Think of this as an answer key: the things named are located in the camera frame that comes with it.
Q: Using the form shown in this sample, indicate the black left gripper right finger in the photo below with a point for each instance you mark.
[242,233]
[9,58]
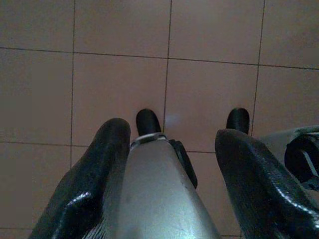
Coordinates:
[261,194]

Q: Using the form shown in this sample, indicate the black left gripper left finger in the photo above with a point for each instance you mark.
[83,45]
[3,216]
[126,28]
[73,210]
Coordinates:
[87,179]

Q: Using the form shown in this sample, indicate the silver left robot leg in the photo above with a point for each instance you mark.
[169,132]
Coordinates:
[154,194]

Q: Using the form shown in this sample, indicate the black right robot foot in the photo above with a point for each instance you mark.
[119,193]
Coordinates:
[238,119]

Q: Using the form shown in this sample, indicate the black robot foot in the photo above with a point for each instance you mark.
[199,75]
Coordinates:
[148,122]
[238,119]

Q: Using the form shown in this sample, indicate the black left robot foot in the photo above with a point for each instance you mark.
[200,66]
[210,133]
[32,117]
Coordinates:
[148,122]

